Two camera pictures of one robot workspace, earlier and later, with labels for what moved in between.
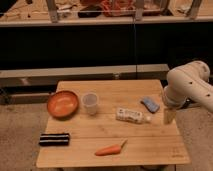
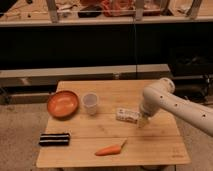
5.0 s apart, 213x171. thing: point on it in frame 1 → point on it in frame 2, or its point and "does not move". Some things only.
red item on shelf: (117, 8) does not move
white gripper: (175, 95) → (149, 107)
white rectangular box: (130, 115) does not move
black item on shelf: (90, 14) does not move
